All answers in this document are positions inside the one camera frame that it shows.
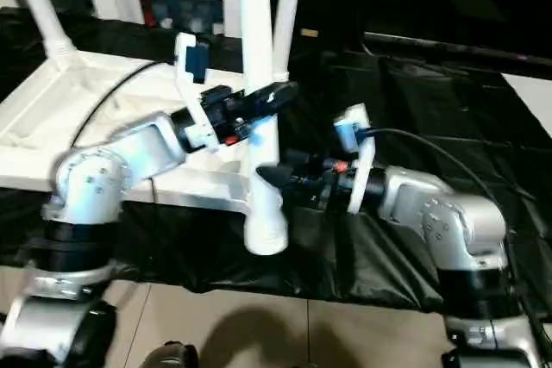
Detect white plastic table top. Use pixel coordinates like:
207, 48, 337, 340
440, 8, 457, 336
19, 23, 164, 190
0, 51, 261, 215

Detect black plastic mat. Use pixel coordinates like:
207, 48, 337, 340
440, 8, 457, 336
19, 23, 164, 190
0, 6, 552, 310

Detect dark grey rounded object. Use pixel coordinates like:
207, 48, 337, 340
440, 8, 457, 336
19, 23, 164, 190
141, 342, 201, 368

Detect white flat board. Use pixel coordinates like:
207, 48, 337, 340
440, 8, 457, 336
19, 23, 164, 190
501, 73, 552, 138

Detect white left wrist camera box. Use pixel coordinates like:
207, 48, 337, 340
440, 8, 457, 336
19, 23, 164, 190
172, 32, 218, 151

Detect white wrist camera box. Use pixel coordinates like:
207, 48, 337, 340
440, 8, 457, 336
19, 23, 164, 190
331, 103, 378, 217
172, 32, 218, 151

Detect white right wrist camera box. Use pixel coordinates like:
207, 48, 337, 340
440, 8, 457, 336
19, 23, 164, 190
331, 103, 378, 217

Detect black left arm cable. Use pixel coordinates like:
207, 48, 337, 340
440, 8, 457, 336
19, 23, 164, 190
67, 58, 180, 207

